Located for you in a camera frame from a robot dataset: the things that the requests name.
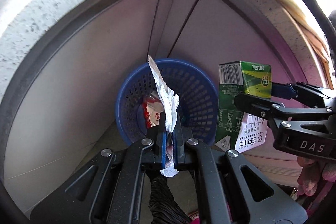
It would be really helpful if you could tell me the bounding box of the red white snack wrapper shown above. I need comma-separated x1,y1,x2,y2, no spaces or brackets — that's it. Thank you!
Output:
142,91,165,128

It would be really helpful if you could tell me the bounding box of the silver foil wrapper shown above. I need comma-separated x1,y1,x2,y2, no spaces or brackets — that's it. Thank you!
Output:
147,55,179,178

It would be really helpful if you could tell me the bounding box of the green drink carton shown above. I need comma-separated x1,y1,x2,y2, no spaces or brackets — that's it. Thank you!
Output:
215,61,272,153

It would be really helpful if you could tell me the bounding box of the blue plastic trash basket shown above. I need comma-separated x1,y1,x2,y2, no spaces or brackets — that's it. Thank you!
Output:
115,59,219,145

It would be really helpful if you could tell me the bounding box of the gloved right hand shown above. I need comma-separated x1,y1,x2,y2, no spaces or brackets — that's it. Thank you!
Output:
297,156,335,196

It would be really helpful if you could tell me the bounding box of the grey cabinet door right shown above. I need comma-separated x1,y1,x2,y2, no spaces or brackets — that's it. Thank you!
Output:
170,0,301,187

